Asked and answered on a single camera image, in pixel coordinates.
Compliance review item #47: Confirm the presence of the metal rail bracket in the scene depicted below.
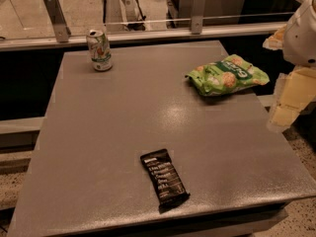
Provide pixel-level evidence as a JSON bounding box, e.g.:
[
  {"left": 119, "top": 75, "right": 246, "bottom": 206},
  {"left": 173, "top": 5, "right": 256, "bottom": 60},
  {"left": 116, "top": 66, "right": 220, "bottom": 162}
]
[
  {"left": 43, "top": 0, "right": 71, "bottom": 42},
  {"left": 191, "top": 0, "right": 205, "bottom": 35}
]

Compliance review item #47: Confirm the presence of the left metal rail bracket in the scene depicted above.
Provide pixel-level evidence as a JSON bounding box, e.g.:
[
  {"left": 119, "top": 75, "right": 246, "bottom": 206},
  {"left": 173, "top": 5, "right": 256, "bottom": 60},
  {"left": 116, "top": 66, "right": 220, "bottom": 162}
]
[{"left": 43, "top": 0, "right": 71, "bottom": 42}]

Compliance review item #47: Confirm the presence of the black rxbar chocolate wrapper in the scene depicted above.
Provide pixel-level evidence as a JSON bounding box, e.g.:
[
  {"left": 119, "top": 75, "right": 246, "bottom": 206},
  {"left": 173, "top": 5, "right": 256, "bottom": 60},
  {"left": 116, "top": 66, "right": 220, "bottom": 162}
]
[{"left": 140, "top": 149, "right": 190, "bottom": 212}]

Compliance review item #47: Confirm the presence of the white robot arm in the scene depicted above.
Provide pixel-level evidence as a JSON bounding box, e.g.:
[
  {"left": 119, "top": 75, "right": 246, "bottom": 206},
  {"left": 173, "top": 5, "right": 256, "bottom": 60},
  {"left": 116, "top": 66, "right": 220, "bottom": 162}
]
[{"left": 263, "top": 0, "right": 316, "bottom": 132}]

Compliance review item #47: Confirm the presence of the right metal rail bracket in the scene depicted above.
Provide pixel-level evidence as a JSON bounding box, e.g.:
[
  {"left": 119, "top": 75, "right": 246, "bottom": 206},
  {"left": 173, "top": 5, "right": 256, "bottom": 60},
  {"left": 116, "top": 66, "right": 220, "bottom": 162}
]
[{"left": 191, "top": 0, "right": 205, "bottom": 35}]

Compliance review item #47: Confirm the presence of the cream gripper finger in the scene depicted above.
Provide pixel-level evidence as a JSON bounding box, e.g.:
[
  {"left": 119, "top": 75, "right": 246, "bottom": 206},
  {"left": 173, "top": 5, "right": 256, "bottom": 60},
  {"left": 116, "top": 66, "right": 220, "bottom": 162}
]
[
  {"left": 267, "top": 66, "right": 316, "bottom": 132},
  {"left": 263, "top": 26, "right": 286, "bottom": 50}
]

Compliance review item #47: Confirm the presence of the horizontal metal rail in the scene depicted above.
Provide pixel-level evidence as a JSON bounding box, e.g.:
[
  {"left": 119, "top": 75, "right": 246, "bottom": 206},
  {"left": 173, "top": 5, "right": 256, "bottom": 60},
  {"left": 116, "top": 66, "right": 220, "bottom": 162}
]
[{"left": 0, "top": 22, "right": 285, "bottom": 51}]

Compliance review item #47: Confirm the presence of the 7up soda can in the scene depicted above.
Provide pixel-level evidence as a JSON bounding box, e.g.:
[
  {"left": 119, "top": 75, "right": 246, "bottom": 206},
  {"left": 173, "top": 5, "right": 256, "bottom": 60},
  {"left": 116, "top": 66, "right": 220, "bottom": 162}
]
[{"left": 86, "top": 30, "right": 113, "bottom": 71}]

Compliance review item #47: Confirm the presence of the green snack chip bag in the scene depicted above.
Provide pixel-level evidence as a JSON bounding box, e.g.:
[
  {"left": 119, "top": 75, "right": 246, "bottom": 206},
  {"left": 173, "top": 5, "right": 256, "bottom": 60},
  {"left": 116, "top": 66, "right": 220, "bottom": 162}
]
[{"left": 186, "top": 54, "right": 270, "bottom": 97}]

